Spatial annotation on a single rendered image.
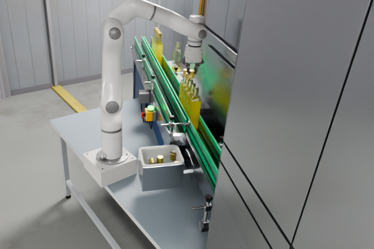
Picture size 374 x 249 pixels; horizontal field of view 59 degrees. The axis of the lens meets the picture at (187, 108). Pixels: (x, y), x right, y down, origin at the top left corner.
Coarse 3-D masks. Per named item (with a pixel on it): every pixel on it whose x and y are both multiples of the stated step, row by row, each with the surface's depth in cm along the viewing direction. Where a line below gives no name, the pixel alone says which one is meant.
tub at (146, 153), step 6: (144, 150) 181; (150, 150) 182; (156, 150) 183; (162, 150) 184; (168, 150) 185; (174, 150) 186; (144, 156) 182; (150, 156) 183; (156, 156) 184; (168, 156) 187; (180, 156) 176; (144, 162) 180; (156, 162) 181; (168, 162) 182; (174, 162) 171; (180, 162) 171
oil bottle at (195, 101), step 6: (192, 96) 187; (198, 96) 187; (192, 102) 186; (198, 102) 187; (192, 108) 187; (198, 108) 189; (192, 114) 189; (198, 114) 190; (192, 120) 191; (198, 120) 192
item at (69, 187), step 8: (64, 144) 256; (64, 152) 259; (64, 160) 262; (64, 168) 265; (64, 176) 269; (64, 184) 275; (72, 184) 267; (72, 192) 263; (80, 200) 252; (88, 208) 245; (96, 216) 239; (96, 224) 235; (104, 232) 227; (112, 240) 222; (120, 248) 216
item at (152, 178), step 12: (144, 168) 167; (156, 168) 169; (168, 168) 171; (180, 168) 173; (192, 168) 177; (144, 180) 170; (156, 180) 172; (168, 180) 175; (180, 180) 177; (192, 180) 180
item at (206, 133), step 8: (168, 64) 266; (168, 72) 267; (176, 80) 241; (176, 88) 242; (200, 120) 190; (200, 128) 191; (208, 128) 180; (208, 136) 179; (208, 144) 179; (216, 144) 167; (216, 152) 168; (216, 160) 168
